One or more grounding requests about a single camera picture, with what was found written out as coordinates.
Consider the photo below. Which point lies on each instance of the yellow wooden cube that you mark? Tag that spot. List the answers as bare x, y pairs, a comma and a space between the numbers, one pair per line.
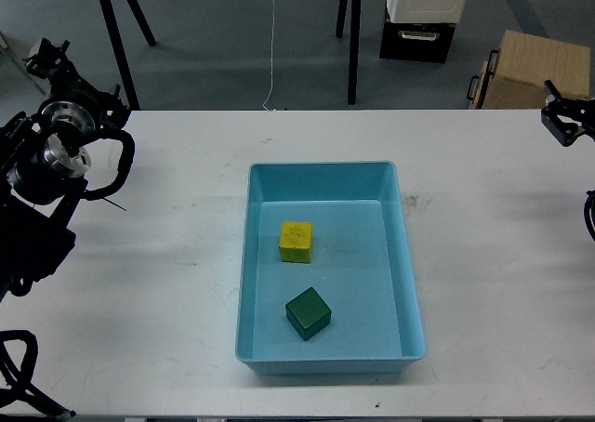
296, 242

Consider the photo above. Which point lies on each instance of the black right table legs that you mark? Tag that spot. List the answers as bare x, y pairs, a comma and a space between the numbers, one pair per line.
354, 7

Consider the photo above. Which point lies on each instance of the light blue plastic bin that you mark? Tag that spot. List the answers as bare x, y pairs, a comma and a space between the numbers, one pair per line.
360, 266

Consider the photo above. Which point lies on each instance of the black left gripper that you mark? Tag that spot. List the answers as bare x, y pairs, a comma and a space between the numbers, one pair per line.
72, 99

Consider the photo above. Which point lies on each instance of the green wooden cube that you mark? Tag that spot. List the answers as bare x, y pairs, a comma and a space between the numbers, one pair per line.
308, 313

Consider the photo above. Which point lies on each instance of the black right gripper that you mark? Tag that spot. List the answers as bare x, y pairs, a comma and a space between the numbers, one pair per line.
567, 119

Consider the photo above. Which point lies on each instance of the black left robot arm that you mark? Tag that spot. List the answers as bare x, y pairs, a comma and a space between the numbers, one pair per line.
44, 164

